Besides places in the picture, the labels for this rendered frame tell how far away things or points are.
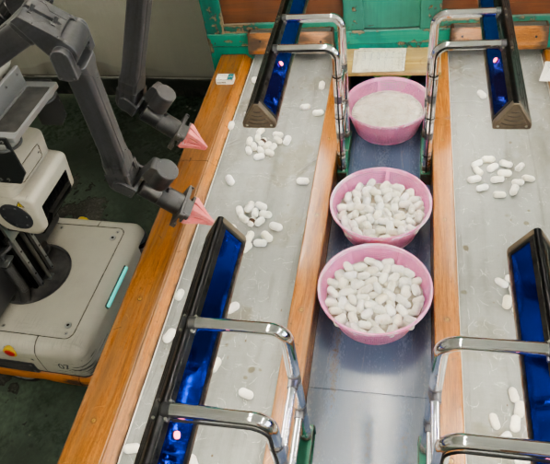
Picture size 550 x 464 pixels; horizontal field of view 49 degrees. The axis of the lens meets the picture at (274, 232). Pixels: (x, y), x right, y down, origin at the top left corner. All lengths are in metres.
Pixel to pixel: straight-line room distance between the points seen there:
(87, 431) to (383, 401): 0.63
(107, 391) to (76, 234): 1.17
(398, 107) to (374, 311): 0.79
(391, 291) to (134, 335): 0.61
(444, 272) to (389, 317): 0.17
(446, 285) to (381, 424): 0.35
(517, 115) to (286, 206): 0.64
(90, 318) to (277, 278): 0.88
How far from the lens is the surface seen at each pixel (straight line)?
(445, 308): 1.40
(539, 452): 0.88
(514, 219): 1.63
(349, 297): 1.43
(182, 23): 3.25
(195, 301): 1.01
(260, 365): 1.36
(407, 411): 1.37
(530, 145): 1.85
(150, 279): 1.53
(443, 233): 1.54
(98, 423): 1.36
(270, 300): 1.45
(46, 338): 2.19
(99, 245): 2.38
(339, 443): 1.33
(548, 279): 1.04
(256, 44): 2.17
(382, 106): 1.98
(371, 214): 1.62
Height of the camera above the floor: 1.91
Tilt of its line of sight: 47 degrees down
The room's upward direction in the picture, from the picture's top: 10 degrees counter-clockwise
